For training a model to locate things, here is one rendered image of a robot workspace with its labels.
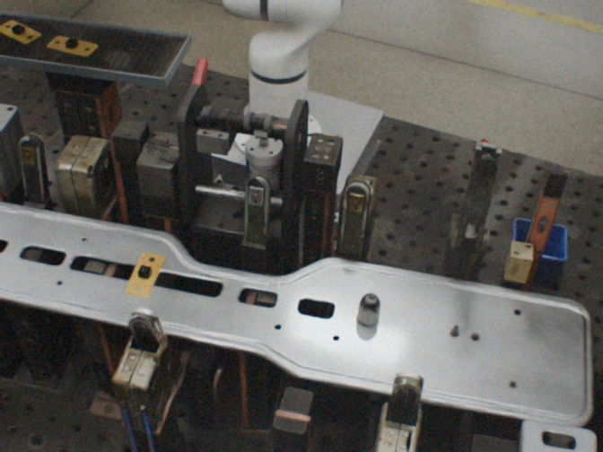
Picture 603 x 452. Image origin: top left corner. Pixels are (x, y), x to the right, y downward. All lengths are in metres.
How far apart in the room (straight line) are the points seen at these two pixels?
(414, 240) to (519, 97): 1.75
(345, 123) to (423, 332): 0.76
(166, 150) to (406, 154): 0.75
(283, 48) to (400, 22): 2.18
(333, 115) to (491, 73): 1.72
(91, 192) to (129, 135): 0.11
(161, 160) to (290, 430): 0.49
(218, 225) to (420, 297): 0.36
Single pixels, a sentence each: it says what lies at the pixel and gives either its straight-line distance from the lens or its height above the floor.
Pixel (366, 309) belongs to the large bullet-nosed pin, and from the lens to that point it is 1.16.
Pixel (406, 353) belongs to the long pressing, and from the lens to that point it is 1.17.
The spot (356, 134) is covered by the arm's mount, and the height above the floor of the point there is 0.80.
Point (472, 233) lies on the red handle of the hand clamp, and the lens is 1.24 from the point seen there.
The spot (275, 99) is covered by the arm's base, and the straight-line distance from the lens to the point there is 1.66.
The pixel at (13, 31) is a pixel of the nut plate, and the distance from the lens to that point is 1.53.
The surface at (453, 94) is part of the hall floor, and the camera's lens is 3.35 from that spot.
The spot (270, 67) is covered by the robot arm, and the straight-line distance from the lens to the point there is 1.62.
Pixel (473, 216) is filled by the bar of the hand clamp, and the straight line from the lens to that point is 1.23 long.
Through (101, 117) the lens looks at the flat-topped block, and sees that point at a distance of 1.50.
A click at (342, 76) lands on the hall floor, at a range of 3.37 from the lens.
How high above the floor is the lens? 1.94
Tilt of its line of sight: 46 degrees down
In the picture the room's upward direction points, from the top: 1 degrees clockwise
